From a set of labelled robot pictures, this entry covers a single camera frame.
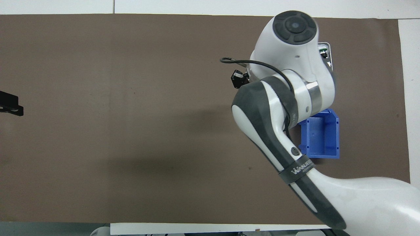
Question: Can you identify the grey metal tray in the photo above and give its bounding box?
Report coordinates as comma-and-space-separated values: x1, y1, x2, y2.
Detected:
317, 42, 333, 71

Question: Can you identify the blue plastic storage bin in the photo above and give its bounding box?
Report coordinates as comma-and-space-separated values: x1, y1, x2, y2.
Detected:
297, 108, 340, 160

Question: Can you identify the brown paper table mat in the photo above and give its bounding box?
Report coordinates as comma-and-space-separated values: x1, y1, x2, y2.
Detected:
0, 14, 410, 225

